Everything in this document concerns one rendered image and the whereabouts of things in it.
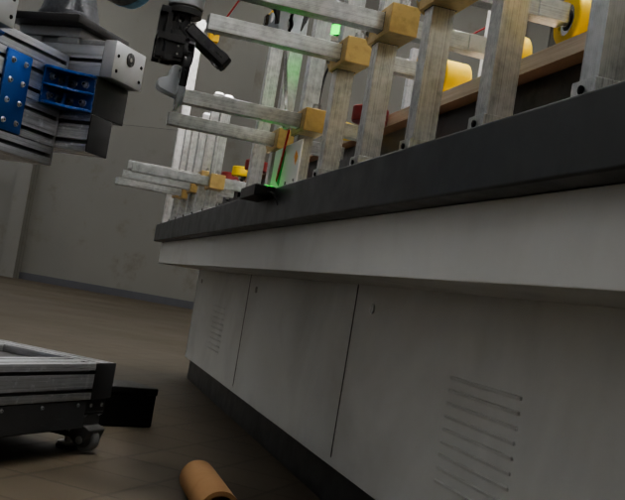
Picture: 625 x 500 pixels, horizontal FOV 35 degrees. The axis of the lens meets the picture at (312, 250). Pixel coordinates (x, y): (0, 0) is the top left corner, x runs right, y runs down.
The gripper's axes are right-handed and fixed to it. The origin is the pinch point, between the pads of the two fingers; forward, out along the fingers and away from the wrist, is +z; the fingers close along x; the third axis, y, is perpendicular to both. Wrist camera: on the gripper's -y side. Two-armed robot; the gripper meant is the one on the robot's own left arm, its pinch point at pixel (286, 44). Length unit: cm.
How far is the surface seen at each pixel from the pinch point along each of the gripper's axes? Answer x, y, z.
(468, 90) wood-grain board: -8, -52, 12
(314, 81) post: -7.9, -1.9, 6.6
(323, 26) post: -7.8, -1.9, -6.0
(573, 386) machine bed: 5, -96, 59
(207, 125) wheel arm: 2.6, 24.4, 17.6
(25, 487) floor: 36, 12, 101
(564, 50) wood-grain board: 4, -84, 12
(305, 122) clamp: -3.1, -8.0, 17.2
